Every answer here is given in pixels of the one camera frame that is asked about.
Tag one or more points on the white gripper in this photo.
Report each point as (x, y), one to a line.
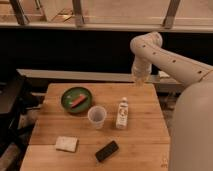
(141, 69)

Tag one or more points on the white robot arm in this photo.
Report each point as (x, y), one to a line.
(191, 143)

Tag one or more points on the white plastic bottle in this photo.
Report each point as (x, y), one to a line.
(122, 114)

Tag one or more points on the clear plastic cup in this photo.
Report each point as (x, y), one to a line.
(97, 115)

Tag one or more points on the orange carrot piece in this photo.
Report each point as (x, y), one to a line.
(78, 100)

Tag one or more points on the green round plate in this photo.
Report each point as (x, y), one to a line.
(73, 93)

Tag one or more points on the black rectangular remote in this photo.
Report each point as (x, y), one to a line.
(106, 151)

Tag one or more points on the beige sponge block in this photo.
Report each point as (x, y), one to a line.
(66, 143)

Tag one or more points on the dark equipment at left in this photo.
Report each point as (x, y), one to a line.
(15, 99)

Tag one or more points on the grey metal shelf rail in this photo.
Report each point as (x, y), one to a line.
(41, 78)

